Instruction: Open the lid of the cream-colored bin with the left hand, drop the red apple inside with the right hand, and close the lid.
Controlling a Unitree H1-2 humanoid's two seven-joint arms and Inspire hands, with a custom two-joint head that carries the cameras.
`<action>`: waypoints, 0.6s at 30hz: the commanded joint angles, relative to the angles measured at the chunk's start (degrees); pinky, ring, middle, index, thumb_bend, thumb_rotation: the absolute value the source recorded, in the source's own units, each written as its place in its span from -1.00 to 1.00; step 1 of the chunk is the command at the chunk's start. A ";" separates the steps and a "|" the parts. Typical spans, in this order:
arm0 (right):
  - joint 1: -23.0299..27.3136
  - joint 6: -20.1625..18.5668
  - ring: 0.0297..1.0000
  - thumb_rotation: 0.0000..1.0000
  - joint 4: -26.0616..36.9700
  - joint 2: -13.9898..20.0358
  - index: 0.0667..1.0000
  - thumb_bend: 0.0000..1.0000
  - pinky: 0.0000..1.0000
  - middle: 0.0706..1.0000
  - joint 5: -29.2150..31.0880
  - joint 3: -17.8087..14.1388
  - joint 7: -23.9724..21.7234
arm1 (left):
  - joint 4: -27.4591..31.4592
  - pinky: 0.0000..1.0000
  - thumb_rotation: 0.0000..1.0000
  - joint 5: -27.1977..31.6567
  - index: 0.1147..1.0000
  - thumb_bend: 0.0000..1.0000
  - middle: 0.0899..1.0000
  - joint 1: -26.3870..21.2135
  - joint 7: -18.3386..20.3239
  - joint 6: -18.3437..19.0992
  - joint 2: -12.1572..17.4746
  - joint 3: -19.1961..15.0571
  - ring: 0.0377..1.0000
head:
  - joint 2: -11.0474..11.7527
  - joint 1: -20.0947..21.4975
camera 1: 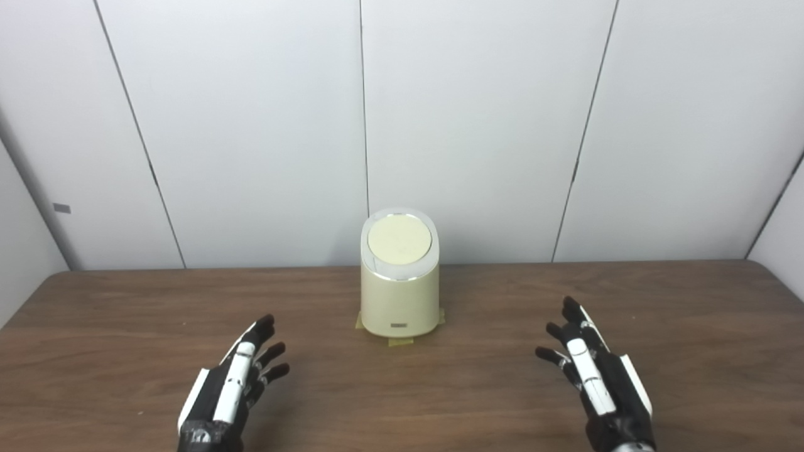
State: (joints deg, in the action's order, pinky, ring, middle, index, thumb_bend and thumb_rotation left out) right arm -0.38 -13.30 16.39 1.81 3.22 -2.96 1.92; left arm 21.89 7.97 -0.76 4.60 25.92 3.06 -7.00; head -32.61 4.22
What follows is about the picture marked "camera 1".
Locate round cream bin lid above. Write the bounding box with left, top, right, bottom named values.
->
left=367, top=214, right=433, bottom=266

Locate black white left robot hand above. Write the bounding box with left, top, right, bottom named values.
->
left=177, top=315, right=291, bottom=452

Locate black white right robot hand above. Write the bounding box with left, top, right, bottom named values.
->
left=535, top=296, right=657, bottom=452

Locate cream-colored bin body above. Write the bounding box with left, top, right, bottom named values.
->
left=360, top=208, right=440, bottom=340

